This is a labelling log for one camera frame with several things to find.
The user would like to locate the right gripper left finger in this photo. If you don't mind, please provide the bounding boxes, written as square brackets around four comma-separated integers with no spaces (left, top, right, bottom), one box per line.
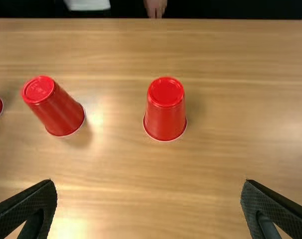
[0,179,58,239]

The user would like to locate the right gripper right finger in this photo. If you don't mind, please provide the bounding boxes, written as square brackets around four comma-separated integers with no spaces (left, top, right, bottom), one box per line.
[240,179,302,239]

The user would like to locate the person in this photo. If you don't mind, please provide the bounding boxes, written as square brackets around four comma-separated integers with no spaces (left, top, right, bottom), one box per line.
[63,0,167,19]

